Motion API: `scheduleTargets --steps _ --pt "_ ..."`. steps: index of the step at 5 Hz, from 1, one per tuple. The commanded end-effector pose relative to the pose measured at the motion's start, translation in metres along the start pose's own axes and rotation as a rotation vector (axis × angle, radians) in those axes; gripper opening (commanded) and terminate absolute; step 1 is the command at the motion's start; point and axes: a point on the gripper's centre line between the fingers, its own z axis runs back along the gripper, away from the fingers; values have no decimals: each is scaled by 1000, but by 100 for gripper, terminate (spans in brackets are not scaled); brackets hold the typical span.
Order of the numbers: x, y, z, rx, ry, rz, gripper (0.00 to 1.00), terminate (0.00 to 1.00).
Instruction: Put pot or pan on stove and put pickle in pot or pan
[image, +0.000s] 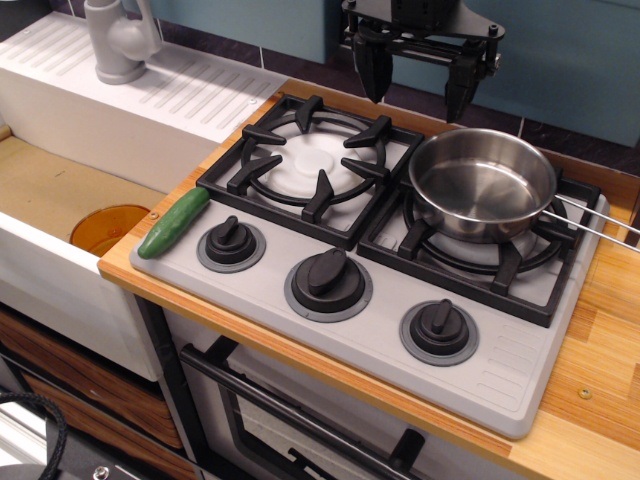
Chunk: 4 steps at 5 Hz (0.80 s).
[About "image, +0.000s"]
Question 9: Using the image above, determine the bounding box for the green toy pickle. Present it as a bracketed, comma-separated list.
[137, 187, 210, 260]

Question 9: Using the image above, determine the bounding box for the stainless steel pan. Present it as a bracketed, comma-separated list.
[407, 128, 639, 252]

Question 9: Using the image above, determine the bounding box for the black braided cable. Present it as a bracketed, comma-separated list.
[0, 391, 69, 480]

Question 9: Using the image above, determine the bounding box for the grey toy stove top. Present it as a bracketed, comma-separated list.
[128, 94, 611, 441]

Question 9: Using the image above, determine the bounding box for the black right burner grate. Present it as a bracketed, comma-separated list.
[357, 174, 598, 327]

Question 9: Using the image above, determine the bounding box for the orange plastic bowl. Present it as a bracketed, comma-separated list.
[69, 204, 150, 257]

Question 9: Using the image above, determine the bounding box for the black middle stove knob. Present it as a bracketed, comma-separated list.
[284, 248, 373, 323]

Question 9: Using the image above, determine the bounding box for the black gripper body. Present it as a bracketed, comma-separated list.
[342, 1, 505, 75]

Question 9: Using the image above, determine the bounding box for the wooden drawer front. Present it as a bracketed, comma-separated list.
[1, 306, 196, 479]

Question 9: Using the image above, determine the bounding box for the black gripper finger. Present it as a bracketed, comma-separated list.
[445, 54, 487, 123]
[352, 26, 393, 103]

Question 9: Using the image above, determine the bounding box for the black left stove knob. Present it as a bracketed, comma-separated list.
[197, 215, 267, 274]

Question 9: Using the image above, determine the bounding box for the black right stove knob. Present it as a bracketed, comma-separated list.
[399, 299, 480, 367]

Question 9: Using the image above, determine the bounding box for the black stove knob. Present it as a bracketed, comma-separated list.
[197, 215, 267, 274]
[399, 299, 480, 367]
[284, 248, 373, 323]

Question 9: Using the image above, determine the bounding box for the black burner grate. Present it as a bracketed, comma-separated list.
[357, 174, 598, 327]
[197, 95, 424, 250]

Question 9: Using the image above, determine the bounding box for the toy oven door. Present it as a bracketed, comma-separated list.
[166, 312, 516, 479]

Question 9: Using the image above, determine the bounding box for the black left burner grate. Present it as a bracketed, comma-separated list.
[197, 95, 424, 250]

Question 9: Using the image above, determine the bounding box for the white toy sink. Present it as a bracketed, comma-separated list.
[1, 13, 285, 381]

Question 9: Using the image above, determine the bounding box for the grey toy faucet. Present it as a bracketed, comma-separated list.
[84, 0, 162, 85]

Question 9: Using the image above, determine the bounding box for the black oven door handle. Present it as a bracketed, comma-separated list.
[179, 337, 424, 479]

